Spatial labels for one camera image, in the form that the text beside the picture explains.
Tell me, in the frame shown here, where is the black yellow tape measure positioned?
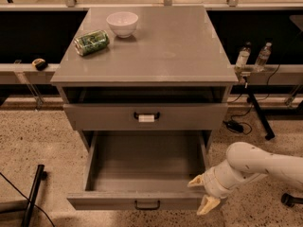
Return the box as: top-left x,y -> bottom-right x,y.
32,59 -> 48,71

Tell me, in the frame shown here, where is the black caster wheel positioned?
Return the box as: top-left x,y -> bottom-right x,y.
281,193 -> 303,207

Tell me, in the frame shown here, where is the green soda can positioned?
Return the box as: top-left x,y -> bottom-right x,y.
74,30 -> 110,56

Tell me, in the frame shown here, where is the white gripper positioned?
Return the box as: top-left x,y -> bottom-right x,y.
187,167 -> 235,216

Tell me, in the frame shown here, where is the black stand leg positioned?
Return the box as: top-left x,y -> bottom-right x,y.
246,88 -> 275,140
21,165 -> 47,227

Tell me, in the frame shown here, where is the white ceramic bowl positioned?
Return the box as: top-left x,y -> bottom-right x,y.
106,11 -> 138,38

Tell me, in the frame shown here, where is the clear water bottle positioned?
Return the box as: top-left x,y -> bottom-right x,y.
235,42 -> 252,71
255,43 -> 272,72

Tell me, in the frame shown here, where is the grey drawer cabinet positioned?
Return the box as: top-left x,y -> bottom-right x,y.
51,6 -> 237,147

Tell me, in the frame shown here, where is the clear water bottle left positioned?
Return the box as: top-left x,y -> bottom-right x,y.
235,42 -> 252,71

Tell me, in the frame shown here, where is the grey top drawer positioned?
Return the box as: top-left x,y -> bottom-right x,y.
63,103 -> 227,131

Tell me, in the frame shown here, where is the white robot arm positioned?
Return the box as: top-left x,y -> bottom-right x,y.
187,142 -> 303,216

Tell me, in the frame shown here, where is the grey drawer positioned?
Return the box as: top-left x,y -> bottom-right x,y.
67,131 -> 205,211
63,103 -> 227,131

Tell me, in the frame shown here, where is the clear water bottle right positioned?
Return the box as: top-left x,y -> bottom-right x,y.
255,43 -> 272,72

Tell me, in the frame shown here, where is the black stand leg right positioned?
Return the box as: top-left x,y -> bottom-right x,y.
246,88 -> 275,140

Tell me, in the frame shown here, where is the grey metal rail shelf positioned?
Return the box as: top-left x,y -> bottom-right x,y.
0,63 -> 59,84

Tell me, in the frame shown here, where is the black power adapter cable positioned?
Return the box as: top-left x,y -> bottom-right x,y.
223,63 -> 282,136

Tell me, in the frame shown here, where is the black stand leg left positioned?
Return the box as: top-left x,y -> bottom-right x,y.
21,165 -> 47,227

